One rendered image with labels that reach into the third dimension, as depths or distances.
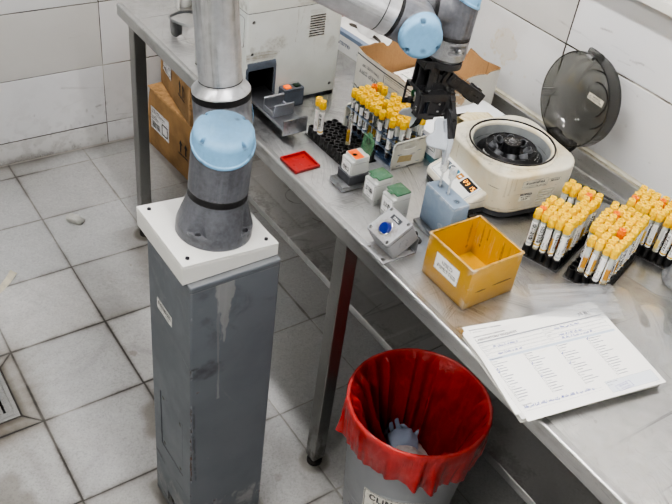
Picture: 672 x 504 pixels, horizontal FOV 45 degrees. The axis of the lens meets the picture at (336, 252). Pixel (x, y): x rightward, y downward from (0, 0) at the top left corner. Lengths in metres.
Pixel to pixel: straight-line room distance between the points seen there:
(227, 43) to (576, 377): 0.87
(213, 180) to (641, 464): 0.88
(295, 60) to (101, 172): 1.49
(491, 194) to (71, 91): 2.06
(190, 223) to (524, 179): 0.72
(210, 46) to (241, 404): 0.80
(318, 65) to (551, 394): 1.09
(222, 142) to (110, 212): 1.76
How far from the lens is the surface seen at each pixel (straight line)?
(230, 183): 1.51
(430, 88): 1.63
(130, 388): 2.56
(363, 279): 2.54
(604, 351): 1.60
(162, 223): 1.64
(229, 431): 1.95
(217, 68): 1.57
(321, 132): 1.98
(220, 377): 1.79
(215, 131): 1.50
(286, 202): 2.82
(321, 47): 2.15
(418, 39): 1.41
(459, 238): 1.67
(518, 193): 1.83
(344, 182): 1.85
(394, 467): 1.94
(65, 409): 2.53
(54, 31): 3.32
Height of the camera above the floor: 1.92
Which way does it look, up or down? 39 degrees down
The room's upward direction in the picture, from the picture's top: 8 degrees clockwise
